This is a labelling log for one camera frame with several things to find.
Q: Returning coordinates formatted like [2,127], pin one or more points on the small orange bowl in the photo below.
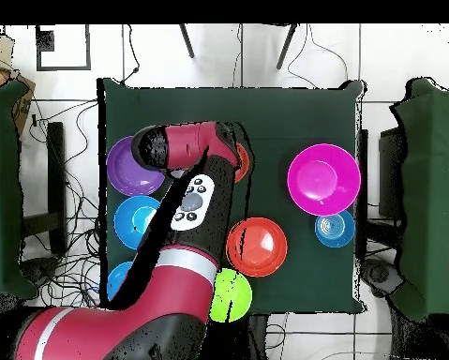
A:
[242,165]

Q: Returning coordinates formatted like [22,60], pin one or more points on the large pink bowl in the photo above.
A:
[323,180]

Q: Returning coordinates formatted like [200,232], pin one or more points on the dark green tablecloth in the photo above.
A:
[302,120]

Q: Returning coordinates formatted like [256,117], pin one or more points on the black box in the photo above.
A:
[391,172]

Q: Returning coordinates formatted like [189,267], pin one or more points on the purple bowl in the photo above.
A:
[122,172]

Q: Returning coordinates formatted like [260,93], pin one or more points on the black tripod leg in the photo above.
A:
[186,41]
[286,47]

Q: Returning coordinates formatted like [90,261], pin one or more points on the green covered side table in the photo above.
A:
[430,187]
[2,187]

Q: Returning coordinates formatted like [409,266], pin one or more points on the small blue bowl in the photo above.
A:
[334,228]

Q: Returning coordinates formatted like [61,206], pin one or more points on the large blue bowl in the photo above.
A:
[117,279]
[130,222]

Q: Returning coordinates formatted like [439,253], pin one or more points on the long black bar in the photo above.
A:
[57,168]

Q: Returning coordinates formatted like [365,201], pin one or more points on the black stand with knob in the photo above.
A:
[40,270]

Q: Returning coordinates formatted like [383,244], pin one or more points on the green bowl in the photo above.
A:
[235,296]

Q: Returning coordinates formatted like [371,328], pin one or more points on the large orange-red bowl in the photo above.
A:
[261,247]

